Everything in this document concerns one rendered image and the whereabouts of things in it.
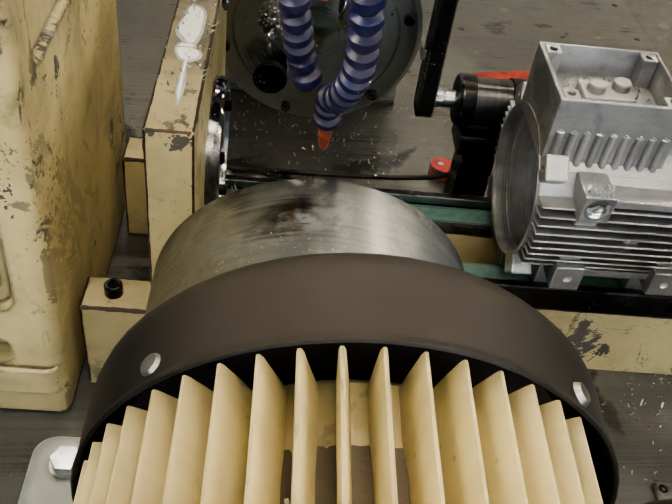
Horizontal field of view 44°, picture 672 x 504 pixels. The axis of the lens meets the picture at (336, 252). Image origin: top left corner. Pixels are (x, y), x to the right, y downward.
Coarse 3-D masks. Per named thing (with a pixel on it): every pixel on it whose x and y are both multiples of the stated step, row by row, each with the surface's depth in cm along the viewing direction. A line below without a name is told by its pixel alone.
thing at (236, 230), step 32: (256, 192) 59; (288, 192) 58; (320, 192) 58; (352, 192) 58; (192, 224) 60; (224, 224) 57; (256, 224) 56; (288, 224) 55; (320, 224) 55; (352, 224) 56; (384, 224) 57; (416, 224) 59; (160, 256) 63; (192, 256) 57; (224, 256) 55; (256, 256) 54; (288, 256) 53; (416, 256) 57; (448, 256) 61; (160, 288) 58
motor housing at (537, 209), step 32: (512, 128) 91; (512, 160) 93; (512, 192) 94; (544, 192) 79; (640, 192) 79; (512, 224) 92; (544, 224) 79; (608, 224) 80; (640, 224) 79; (544, 256) 82; (576, 256) 81; (608, 256) 82; (640, 256) 82
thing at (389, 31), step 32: (256, 0) 95; (320, 0) 95; (416, 0) 96; (256, 32) 98; (320, 32) 98; (384, 32) 98; (416, 32) 98; (256, 64) 101; (320, 64) 101; (384, 64) 101; (256, 96) 104; (288, 96) 104
